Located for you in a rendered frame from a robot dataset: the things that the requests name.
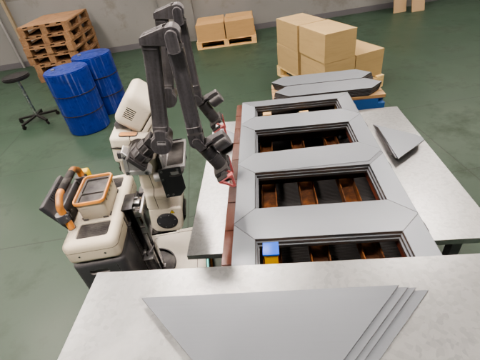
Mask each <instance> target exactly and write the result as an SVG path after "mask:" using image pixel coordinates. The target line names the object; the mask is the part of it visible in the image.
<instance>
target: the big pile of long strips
mask: <svg viewBox="0 0 480 360"><path fill-rule="evenodd" d="M381 83H382V81H377V80H374V78H373V76H372V73H371V72H370V71H362V70H358V69H352V70H345V71H332V72H325V73H318V74H305V75H298V76H286V77H282V78H280V79H278V80H276V81H273V82H272V84H273V87H274V89H275V90H278V91H277V92H275V94H274V99H286V98H294V97H300V96H314V95H322V94H335V93H342V92H348V93H349V95H350V97H358V96H369V95H371V94H372V93H374V92H375V91H377V90H378V89H379V87H380V86H381Z"/></svg>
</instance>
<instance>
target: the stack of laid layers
mask: <svg viewBox="0 0 480 360"><path fill-rule="evenodd" d="M333 105H335V106H336V108H337V109H342V107H341V105H340V103H339V101H338V99H327V100H320V101H306V102H299V103H291V104H277V105H270V106H257V107H255V117H256V116H258V113H261V112H269V111H283V110H290V109H305V108H312V107H320V106H333ZM338 129H346V130H347V132H348V134H349V136H350V138H351V141H352V143H353V142H358V140H357V138H356V136H355V134H354V132H353V130H352V128H351V126H350V124H349V122H348V121H347V122H339V123H330V124H316V125H308V126H293V127H285V128H277V129H262V130H255V153H258V137H260V136H275V135H283V134H298V133H306V132H315V131H330V130H338ZM382 153H383V152H381V151H379V152H378V153H377V154H376V155H375V156H374V157H373V158H372V159H371V160H370V161H359V162H352V163H345V164H332V165H325V166H312V167H305V168H297V169H285V170H278V171H265V172H258V173H255V209H259V181H265V180H274V179H292V178H302V177H312V176H330V175H339V174H357V173H367V175H368V177H369V179H370V182H371V184H372V186H373V188H374V190H375V192H376V195H377V196H378V198H379V200H385V199H386V197H385V195H384V193H383V190H382V188H381V186H380V184H379V182H378V180H377V178H376V176H375V174H374V172H373V170H372V168H371V166H370V163H371V162H373V161H374V160H375V159H376V158H377V157H378V156H380V155H381V154H382ZM385 241H398V242H399V244H400V246H401V248H402V250H403V253H404V255H405V257H415V255H414V253H413V251H412V249H411V247H410V245H409V243H408V241H407V239H406V237H405V235H404V233H403V231H387V232H374V233H362V234H338V235H325V236H301V237H289V238H276V239H255V265H257V264H260V249H262V248H263V246H262V243H266V242H278V243H279V248H281V247H295V246H320V245H333V244H359V243H372V242H385Z"/></svg>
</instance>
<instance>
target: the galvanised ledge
mask: <svg viewBox="0 0 480 360"><path fill-rule="evenodd" d="M225 124H226V130H228V131H230V132H233V133H234V132H235V124H236V122H235V121H230V122H225ZM233 145H234V144H232V145H230V146H228V147H227V148H225V149H224V150H223V151H221V152H219V153H220V154H221V155H222V156H223V155H224V154H226V155H229V156H230V159H231V161H232V153H233ZM228 195H229V186H228V185H225V184H220V183H219V182H218V181H217V178H216V177H215V175H214V168H213V166H212V165H211V164H210V163H209V162H208V161H207V160H206V166H205V170H204V176H203V180H202V184H201V191H200V194H199V200H198V204H197V208H196V214H195V218H194V224H193V228H192V232H191V238H190V242H189V248H188V251H187V258H188V260H189V259H216V258H222V253H223V245H224V232H225V224H226V210H227V204H228Z"/></svg>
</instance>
